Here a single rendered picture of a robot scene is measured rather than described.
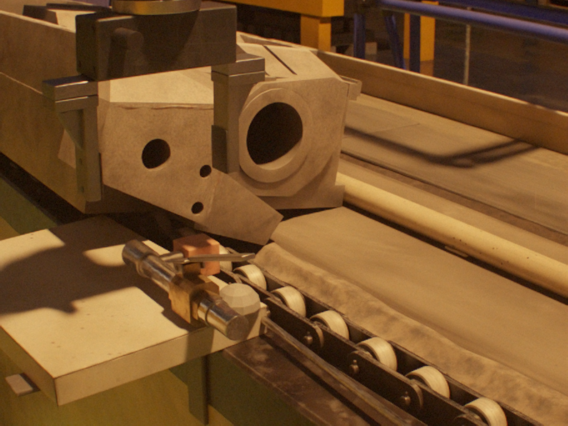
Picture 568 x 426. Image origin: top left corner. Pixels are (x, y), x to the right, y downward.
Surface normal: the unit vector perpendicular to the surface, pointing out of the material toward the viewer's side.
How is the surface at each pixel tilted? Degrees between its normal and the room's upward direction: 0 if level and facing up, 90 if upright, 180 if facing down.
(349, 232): 0
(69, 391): 90
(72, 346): 0
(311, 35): 90
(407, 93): 92
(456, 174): 0
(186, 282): 45
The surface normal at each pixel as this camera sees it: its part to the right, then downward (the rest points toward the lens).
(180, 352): 0.65, 0.26
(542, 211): 0.01, -0.94
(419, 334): -0.62, -0.46
